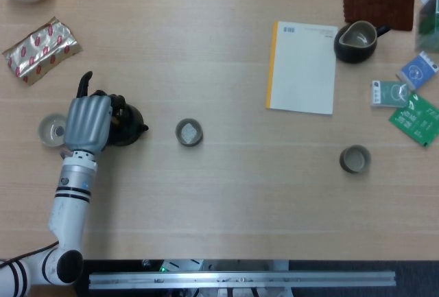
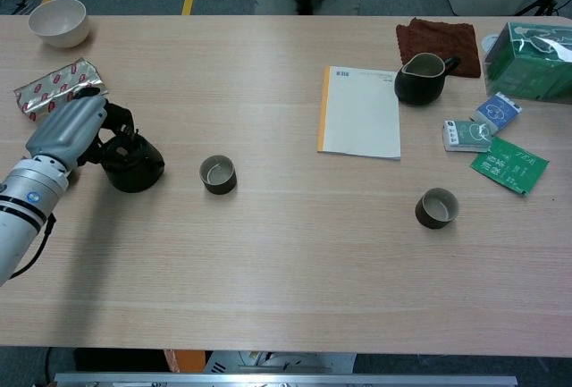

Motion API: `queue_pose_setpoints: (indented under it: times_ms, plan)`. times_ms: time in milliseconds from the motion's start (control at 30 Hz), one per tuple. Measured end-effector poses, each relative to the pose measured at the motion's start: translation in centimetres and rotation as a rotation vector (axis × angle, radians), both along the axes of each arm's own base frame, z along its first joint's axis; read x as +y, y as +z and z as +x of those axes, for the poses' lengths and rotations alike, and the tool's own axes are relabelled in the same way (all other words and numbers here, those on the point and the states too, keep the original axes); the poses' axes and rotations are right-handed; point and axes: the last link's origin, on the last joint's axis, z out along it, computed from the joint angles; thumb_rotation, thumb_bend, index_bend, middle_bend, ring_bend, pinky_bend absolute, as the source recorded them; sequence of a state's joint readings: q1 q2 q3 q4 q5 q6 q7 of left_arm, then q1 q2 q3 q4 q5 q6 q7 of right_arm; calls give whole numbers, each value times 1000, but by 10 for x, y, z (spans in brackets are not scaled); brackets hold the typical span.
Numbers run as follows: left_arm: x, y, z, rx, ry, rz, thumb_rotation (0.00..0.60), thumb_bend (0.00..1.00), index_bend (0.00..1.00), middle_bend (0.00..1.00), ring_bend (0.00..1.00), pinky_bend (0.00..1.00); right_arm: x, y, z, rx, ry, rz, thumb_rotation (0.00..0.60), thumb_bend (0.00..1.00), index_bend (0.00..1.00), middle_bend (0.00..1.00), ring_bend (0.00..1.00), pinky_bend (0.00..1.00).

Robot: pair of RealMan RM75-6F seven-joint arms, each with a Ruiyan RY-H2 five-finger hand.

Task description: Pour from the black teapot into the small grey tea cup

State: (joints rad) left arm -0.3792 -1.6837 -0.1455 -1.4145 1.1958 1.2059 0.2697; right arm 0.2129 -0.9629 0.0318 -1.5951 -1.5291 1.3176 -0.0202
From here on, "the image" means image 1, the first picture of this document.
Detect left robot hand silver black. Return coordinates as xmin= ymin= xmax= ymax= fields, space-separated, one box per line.
xmin=62 ymin=71 xmax=126 ymax=156

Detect black cast iron teapot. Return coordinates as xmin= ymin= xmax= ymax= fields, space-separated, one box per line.
xmin=106 ymin=99 xmax=150 ymax=147

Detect dark ceramic teacup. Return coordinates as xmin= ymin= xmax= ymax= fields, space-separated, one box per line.
xmin=339 ymin=144 xmax=372 ymax=174
xmin=175 ymin=118 xmax=204 ymax=147

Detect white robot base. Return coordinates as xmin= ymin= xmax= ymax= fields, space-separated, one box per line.
xmin=160 ymin=259 xmax=206 ymax=272

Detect gold foil packet red prints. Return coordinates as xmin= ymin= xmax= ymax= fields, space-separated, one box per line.
xmin=1 ymin=16 xmax=83 ymax=87

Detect brown round stool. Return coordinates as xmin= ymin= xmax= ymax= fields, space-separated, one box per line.
xmin=29 ymin=285 xmax=78 ymax=297

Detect white notebook yellow spine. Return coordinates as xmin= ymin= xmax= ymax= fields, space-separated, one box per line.
xmin=264 ymin=20 xmax=340 ymax=116

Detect dark ceramic pitcher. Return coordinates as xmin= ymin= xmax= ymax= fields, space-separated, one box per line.
xmin=333 ymin=20 xmax=392 ymax=64

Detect grey-green tea sachet box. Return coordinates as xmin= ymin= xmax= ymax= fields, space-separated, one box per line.
xmin=370 ymin=80 xmax=412 ymax=108

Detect green tea packet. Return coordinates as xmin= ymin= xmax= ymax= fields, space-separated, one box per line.
xmin=388 ymin=92 xmax=439 ymax=149

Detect blue tea sachet box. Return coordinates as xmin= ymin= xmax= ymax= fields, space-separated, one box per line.
xmin=396 ymin=51 xmax=439 ymax=91

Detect clear green tea box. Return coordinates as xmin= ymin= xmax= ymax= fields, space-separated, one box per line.
xmin=414 ymin=0 xmax=439 ymax=54

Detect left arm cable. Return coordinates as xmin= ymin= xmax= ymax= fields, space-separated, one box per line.
xmin=0 ymin=240 xmax=60 ymax=267

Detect aluminium rail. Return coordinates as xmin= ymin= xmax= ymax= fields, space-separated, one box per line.
xmin=88 ymin=270 xmax=397 ymax=290

